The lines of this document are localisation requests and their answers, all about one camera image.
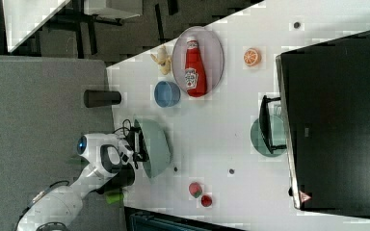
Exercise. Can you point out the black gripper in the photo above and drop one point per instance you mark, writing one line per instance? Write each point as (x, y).
(135, 138)

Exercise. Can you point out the mint green plastic strainer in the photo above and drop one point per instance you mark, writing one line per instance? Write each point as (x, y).
(156, 147)

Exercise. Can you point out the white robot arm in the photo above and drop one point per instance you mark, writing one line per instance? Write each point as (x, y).
(111, 163)

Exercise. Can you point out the blue bowl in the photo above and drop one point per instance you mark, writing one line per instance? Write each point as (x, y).
(166, 94)

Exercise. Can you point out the green plastic rack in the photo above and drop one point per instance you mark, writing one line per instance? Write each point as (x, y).
(113, 197)

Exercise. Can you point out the pink toy strawberry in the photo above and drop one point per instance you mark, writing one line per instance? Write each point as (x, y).
(195, 189)

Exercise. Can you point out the red ketchup bottle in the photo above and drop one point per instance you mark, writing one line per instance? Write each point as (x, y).
(195, 77)

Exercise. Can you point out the yellow toy banana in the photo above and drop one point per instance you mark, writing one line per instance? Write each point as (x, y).
(163, 59)

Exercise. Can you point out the grey round plate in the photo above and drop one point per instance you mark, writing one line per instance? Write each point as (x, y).
(211, 53)

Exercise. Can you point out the small mint green cup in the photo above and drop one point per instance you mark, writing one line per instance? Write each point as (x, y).
(267, 133)

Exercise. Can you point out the orange slice toy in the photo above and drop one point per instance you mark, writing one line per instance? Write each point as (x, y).
(252, 57)

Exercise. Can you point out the silver black toaster oven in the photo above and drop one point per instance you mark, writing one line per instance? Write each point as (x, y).
(324, 94)

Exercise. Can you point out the black cylinder post top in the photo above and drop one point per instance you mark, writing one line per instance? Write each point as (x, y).
(100, 98)

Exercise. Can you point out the blue metal frame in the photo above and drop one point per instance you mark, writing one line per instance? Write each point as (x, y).
(142, 220)

